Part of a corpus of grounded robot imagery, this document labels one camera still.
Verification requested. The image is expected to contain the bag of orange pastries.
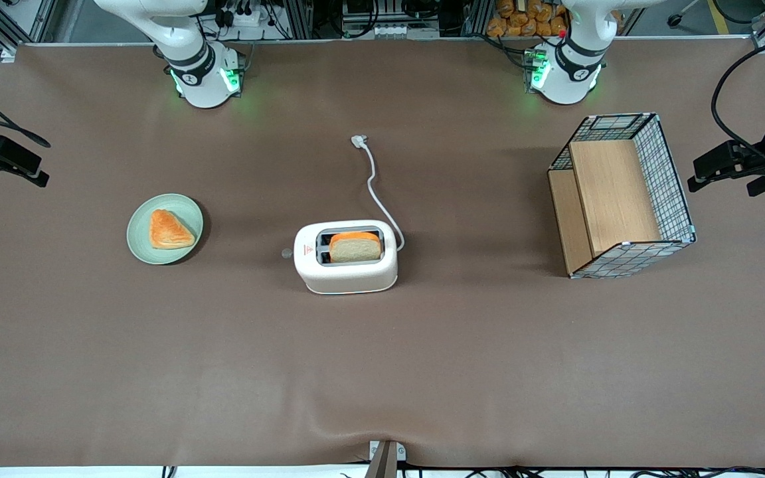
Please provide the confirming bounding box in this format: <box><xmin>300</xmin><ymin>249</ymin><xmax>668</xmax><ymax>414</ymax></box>
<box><xmin>487</xmin><ymin>0</ymin><xmax>569</xmax><ymax>38</ymax></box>

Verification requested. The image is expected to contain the toast bread slice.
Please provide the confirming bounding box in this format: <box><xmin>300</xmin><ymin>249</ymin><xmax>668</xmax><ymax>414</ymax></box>
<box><xmin>329</xmin><ymin>232</ymin><xmax>382</xmax><ymax>263</ymax></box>

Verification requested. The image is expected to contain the wooden step shelf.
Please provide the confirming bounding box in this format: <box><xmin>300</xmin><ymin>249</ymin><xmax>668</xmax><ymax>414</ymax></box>
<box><xmin>549</xmin><ymin>139</ymin><xmax>662</xmax><ymax>274</ymax></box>

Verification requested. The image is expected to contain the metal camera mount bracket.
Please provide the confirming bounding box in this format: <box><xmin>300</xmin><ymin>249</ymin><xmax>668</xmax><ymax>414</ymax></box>
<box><xmin>364</xmin><ymin>439</ymin><xmax>407</xmax><ymax>478</ymax></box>

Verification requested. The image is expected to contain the light green round plate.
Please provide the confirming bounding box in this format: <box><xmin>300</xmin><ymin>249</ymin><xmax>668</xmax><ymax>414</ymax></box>
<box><xmin>126</xmin><ymin>193</ymin><xmax>204</xmax><ymax>265</ymax></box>

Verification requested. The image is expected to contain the orange triangular pastry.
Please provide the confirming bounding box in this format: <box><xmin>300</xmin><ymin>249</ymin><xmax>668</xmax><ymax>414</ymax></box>
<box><xmin>149</xmin><ymin>209</ymin><xmax>196</xmax><ymax>250</ymax></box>

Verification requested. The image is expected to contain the wire mesh basket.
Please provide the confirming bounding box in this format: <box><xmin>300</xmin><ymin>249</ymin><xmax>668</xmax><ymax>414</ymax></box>
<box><xmin>547</xmin><ymin>113</ymin><xmax>697</xmax><ymax>279</ymax></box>

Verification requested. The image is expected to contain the white power strip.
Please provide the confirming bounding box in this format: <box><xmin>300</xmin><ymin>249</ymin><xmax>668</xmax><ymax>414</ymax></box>
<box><xmin>213</xmin><ymin>0</ymin><xmax>270</xmax><ymax>27</ymax></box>

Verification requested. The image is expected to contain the white toaster power cable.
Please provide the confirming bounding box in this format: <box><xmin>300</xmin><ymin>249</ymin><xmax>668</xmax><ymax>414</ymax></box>
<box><xmin>351</xmin><ymin>135</ymin><xmax>405</xmax><ymax>252</ymax></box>

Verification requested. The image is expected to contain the white two-slot toaster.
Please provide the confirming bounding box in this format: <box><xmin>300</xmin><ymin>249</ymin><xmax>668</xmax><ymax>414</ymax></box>
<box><xmin>281</xmin><ymin>220</ymin><xmax>399</xmax><ymax>295</ymax></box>

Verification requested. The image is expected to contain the black left wrist camera cable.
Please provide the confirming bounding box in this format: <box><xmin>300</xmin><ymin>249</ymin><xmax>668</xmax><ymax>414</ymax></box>
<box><xmin>711</xmin><ymin>33</ymin><xmax>765</xmax><ymax>167</ymax></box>

